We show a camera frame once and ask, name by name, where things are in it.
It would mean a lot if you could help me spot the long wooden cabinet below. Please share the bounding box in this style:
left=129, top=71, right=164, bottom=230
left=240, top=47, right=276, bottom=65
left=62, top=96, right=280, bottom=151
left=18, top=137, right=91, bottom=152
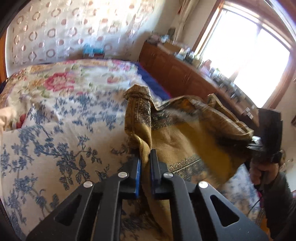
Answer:
left=139, top=40, right=260, bottom=126

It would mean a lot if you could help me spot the floral quilt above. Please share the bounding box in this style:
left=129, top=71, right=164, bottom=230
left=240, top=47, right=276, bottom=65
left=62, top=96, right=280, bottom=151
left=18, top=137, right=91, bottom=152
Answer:
left=0, top=59, right=149, bottom=131

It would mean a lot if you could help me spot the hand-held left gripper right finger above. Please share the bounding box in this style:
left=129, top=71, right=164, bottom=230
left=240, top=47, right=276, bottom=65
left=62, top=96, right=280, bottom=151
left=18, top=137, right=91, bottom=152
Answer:
left=150, top=149, right=270, bottom=241

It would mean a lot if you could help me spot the person's right hand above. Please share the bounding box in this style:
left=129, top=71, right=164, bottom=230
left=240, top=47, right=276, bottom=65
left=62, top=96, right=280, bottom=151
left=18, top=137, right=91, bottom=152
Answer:
left=249, top=159, right=274, bottom=189

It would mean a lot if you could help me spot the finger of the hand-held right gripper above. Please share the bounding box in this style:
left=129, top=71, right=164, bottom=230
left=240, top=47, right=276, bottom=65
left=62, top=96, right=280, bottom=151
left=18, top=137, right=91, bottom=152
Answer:
left=246, top=136, right=263, bottom=151

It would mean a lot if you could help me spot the navy blanket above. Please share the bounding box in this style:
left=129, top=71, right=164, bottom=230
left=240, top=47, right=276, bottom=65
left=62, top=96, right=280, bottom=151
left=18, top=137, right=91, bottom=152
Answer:
left=136, top=63, right=172, bottom=100

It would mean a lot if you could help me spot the circle patterned curtain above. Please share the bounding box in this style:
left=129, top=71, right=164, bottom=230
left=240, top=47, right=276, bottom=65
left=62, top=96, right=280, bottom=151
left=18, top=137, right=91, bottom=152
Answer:
left=6, top=0, right=163, bottom=67

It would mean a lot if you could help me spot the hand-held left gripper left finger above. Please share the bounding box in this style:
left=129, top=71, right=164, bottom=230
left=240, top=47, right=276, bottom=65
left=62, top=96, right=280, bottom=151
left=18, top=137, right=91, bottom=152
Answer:
left=25, top=158, right=142, bottom=241

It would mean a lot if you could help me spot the golden patterned garment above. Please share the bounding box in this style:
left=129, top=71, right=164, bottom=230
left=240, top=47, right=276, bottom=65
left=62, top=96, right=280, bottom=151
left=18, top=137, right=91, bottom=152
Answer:
left=124, top=85, right=255, bottom=241

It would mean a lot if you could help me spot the blue floral bed sheet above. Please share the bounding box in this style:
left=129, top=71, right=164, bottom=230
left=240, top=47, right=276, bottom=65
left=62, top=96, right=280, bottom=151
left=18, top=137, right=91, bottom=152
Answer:
left=0, top=93, right=266, bottom=241

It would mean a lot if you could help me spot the wooden headboard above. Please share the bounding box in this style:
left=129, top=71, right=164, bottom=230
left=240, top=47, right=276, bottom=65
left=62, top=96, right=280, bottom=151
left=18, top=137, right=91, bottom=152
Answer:
left=0, top=35, right=8, bottom=84

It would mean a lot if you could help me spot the row of small bottles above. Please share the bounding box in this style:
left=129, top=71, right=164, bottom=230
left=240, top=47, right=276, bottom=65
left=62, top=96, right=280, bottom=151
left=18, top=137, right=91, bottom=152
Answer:
left=148, top=32, right=255, bottom=112

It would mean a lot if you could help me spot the blue box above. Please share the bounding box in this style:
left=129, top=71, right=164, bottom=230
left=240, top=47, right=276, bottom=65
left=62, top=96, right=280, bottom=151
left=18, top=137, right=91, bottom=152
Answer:
left=82, top=44, right=105, bottom=59

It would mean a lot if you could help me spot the white window curtain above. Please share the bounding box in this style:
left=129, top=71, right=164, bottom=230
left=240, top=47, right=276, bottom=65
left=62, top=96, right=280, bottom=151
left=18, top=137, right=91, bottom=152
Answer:
left=176, top=0, right=197, bottom=42

